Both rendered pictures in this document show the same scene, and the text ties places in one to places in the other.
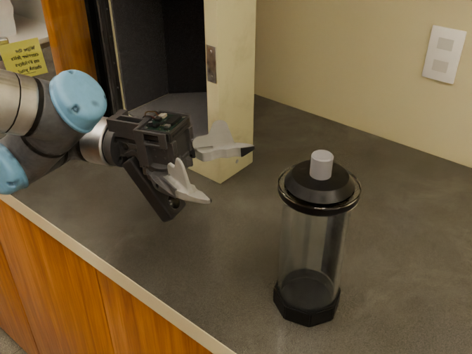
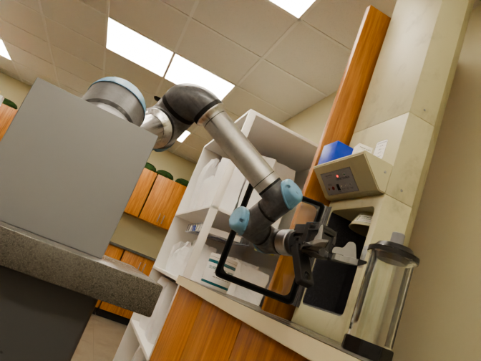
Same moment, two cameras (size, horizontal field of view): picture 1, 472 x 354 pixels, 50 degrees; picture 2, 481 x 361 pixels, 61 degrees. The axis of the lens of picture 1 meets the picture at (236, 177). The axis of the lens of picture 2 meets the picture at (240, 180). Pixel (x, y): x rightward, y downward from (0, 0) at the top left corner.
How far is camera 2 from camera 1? 0.76 m
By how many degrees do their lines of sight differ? 59
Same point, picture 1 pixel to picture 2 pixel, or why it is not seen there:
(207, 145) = (340, 253)
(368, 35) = not seen: outside the picture
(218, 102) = (359, 279)
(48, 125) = (274, 190)
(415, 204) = not seen: outside the picture
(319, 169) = (394, 237)
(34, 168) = (253, 220)
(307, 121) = not seen: outside the picture
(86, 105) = (293, 189)
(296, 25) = (439, 314)
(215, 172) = (341, 334)
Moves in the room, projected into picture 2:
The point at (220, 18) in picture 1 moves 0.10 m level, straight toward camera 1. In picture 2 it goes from (376, 232) to (370, 222)
